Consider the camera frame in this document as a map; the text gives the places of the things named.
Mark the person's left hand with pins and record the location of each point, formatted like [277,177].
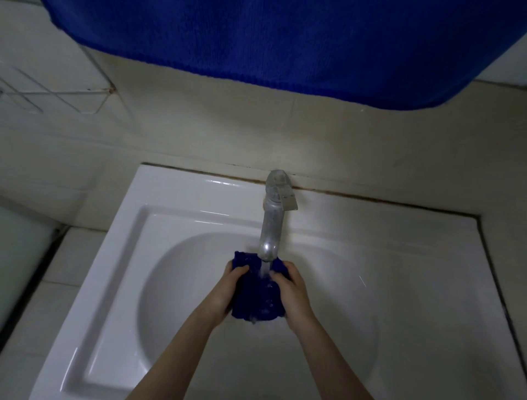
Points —
[220,293]

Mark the person's right hand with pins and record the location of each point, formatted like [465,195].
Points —
[294,297]

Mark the person's left thumb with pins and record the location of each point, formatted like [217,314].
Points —
[239,271]

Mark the person's right thumb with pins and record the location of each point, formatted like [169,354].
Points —
[278,277]

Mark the small dark blue wet cloth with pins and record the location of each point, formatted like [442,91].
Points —
[257,294]

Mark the person's right forearm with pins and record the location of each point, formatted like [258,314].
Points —
[329,362]

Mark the person's left forearm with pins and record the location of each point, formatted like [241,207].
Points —
[173,358]

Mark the silver metal faucet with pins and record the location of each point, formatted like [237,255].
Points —
[272,218]

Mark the white ceramic sink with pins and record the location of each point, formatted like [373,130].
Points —
[271,338]

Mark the large blue hanging towel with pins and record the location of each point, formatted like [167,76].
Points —
[288,45]

